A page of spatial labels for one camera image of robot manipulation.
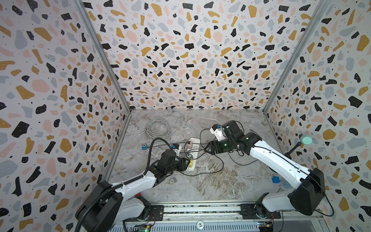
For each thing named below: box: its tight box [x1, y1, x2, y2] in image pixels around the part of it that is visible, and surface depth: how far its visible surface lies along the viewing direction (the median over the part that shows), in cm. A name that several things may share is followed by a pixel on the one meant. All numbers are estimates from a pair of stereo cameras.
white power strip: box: [186, 137, 201, 172], surface depth 95 cm
